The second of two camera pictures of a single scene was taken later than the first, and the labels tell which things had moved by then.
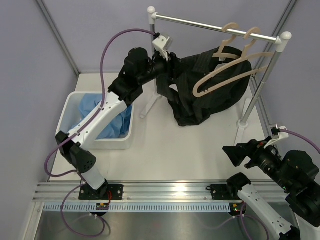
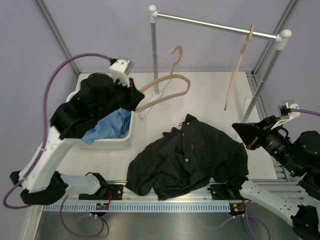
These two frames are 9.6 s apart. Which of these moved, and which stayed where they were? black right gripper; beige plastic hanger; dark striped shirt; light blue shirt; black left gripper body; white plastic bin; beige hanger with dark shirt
Moved: black left gripper body; beige hanger with dark shirt; beige plastic hanger; black right gripper; dark striped shirt
Stayed: white plastic bin; light blue shirt
